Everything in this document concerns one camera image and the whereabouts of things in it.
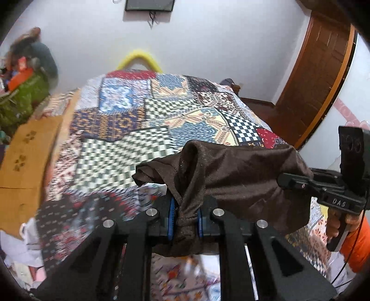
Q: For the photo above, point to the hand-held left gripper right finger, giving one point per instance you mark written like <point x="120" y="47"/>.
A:
<point x="199" y="225"/>

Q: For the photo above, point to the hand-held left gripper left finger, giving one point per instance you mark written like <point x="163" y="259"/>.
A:
<point x="172" y="215"/>

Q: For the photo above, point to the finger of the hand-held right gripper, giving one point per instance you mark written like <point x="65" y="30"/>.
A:
<point x="294" y="181"/>

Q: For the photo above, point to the brown shirt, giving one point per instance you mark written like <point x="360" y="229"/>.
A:
<point x="245" y="179"/>

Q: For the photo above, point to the person's right hand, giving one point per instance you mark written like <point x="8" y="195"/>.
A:
<point x="334" y="224"/>

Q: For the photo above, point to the brown wooden door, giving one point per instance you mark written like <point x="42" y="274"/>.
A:
<point x="315" y="75"/>

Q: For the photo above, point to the patchwork printed blanket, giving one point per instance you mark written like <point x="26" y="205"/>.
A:
<point x="121" y="136"/>

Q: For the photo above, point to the dark cloth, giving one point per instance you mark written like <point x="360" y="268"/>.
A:
<point x="229" y="83"/>

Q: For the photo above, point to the white plastic bag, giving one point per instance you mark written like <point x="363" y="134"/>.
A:
<point x="20" y="249"/>

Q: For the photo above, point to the brown cardboard box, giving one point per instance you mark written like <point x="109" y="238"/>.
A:
<point x="23" y="156"/>

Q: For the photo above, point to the green cloth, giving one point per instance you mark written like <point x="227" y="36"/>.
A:
<point x="23" y="104"/>

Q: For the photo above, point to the grey cloth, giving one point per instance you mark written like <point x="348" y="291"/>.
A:
<point x="46" y="60"/>

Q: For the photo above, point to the orange box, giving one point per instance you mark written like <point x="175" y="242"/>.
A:
<point x="20" y="76"/>

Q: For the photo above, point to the wall-mounted black screen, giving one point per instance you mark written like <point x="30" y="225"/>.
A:
<point x="149" y="4"/>

